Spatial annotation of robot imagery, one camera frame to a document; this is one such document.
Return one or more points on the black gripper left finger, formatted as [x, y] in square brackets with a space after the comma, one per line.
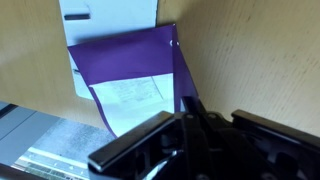
[140, 146]

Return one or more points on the white paper sheet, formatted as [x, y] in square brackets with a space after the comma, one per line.
[110, 20]

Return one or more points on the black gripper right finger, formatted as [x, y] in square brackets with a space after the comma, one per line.
[266, 146]

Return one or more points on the white printed paper sheets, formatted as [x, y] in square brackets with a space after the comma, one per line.
[136, 95]

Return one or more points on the purple paper folder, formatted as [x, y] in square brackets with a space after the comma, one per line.
[130, 58]

